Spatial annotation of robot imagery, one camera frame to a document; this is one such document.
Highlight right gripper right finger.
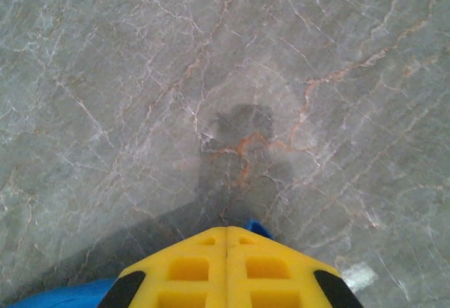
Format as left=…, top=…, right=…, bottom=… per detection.
left=226, top=226, right=363, bottom=308

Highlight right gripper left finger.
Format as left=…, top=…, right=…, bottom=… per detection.
left=98, top=226, right=228, bottom=308

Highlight blue t-shirt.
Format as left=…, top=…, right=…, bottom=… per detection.
left=6, top=219, right=277, bottom=308

